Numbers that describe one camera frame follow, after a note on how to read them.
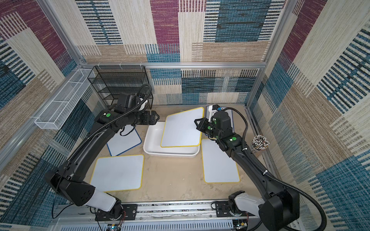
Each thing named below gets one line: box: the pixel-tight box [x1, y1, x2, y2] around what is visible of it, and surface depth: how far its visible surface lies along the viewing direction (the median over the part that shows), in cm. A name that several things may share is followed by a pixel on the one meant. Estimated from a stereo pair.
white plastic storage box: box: [143, 121, 201, 157], surface depth 98 cm
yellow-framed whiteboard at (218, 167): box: [201, 138, 240, 184], surface depth 87 cm
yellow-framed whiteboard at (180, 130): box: [160, 106, 205, 148], surface depth 89 cm
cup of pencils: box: [251, 134, 270, 153], surface depth 79 cm
